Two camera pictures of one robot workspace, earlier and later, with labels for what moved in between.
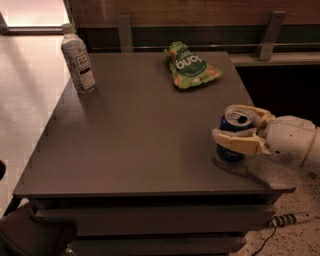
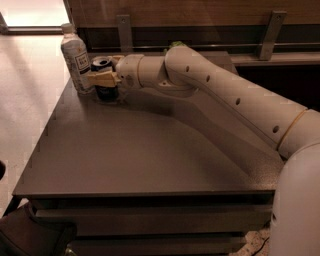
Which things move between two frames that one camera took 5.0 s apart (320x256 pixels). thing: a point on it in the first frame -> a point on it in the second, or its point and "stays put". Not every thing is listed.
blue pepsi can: [233, 119] -> [102, 64]
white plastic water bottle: [78, 59] stays put
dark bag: [22, 234] stays put
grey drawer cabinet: [134, 165] stays put
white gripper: [289, 139] -> [128, 71]
